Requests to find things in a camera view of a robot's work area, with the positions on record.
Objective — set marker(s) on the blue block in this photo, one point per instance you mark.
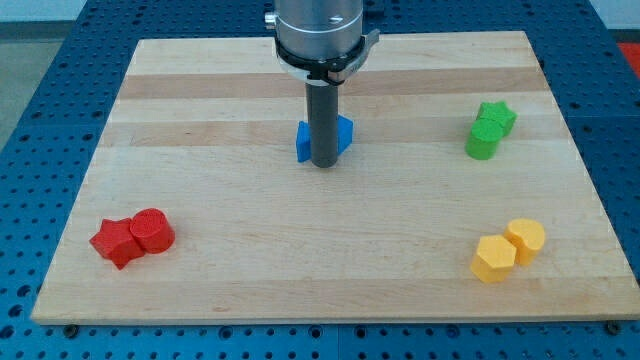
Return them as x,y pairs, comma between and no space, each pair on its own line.
303,139

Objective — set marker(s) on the yellow hexagon block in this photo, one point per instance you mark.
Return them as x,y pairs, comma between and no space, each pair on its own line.
493,259

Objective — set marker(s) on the red star block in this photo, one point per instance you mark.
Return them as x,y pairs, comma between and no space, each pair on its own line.
115,242

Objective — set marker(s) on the green cylinder block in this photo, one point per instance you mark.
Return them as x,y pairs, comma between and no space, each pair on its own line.
484,138

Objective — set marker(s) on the red cylinder block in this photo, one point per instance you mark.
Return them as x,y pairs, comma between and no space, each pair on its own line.
152,231

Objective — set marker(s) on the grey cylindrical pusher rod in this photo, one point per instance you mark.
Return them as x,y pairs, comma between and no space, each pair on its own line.
322,112

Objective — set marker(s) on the wooden board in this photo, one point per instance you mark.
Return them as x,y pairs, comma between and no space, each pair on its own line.
204,130

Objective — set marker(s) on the yellow heart block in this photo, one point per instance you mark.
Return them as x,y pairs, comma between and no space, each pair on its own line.
528,236

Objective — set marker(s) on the green star block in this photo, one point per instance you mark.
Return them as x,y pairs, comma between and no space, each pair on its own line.
498,112

